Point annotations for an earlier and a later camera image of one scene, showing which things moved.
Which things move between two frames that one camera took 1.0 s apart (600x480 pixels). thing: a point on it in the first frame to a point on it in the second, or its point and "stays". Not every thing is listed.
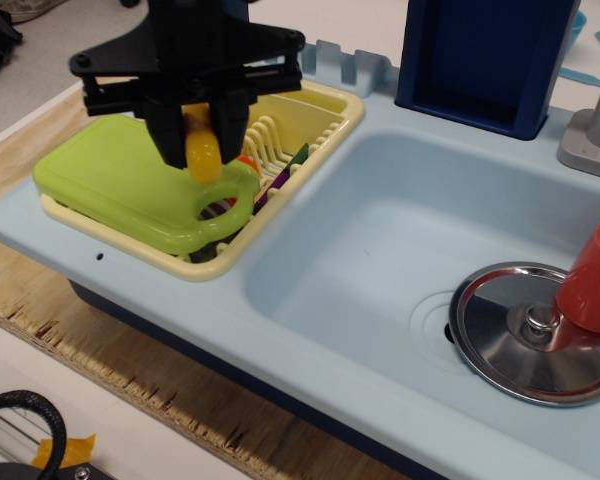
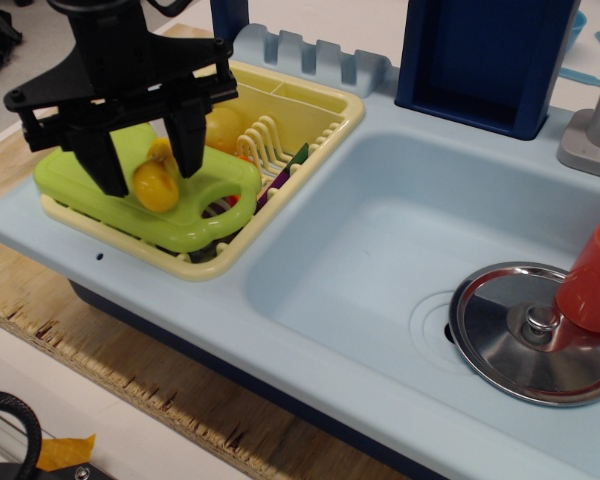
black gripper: x=189 y=50 to x=119 y=77
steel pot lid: x=505 y=325 stays
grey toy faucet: x=592 y=140 stays
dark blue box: x=493 y=64 stays
